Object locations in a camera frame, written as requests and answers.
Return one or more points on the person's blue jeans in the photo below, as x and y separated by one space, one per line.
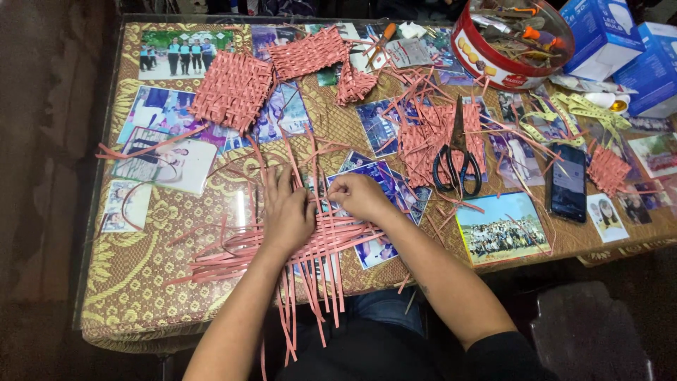
389 309

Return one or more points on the person's black shirt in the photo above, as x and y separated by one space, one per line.
381 360

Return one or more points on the large square pink woven mat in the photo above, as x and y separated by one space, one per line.
232 90

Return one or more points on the person's left hand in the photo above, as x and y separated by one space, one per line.
288 222

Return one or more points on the gold patterned tablecloth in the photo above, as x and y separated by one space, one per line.
153 280

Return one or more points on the dark stool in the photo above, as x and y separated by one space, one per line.
587 333

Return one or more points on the spread of printed photographs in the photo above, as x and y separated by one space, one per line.
500 230

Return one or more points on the small folded pink woven piece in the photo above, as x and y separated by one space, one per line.
353 84

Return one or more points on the unfinished pink strip weave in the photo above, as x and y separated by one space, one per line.
338 238

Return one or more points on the white light bulb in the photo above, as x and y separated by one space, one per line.
603 99

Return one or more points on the yellow measuring tape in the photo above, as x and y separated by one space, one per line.
566 114

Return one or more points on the white printed plastic sachet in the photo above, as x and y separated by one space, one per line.
408 53

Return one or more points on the blue bulb box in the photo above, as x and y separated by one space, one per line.
653 74
600 37

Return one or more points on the small pink woven patch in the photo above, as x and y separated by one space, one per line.
608 169

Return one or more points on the red round tin with tools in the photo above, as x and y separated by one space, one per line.
492 58

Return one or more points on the heap of loose pink strips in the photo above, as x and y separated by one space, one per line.
418 84

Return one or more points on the frayed pink woven mat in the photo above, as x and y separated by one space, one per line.
423 143

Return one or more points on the oblong pink woven mat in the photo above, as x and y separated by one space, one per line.
309 53

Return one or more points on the black smartphone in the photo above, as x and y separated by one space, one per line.
567 182

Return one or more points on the person's right hand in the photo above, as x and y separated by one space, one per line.
365 198

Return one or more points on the person's right fingers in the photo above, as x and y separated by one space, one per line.
341 194

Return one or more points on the crumpled white tissue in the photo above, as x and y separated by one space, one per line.
412 29

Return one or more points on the clear plastic wrapper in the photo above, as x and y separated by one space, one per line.
582 83

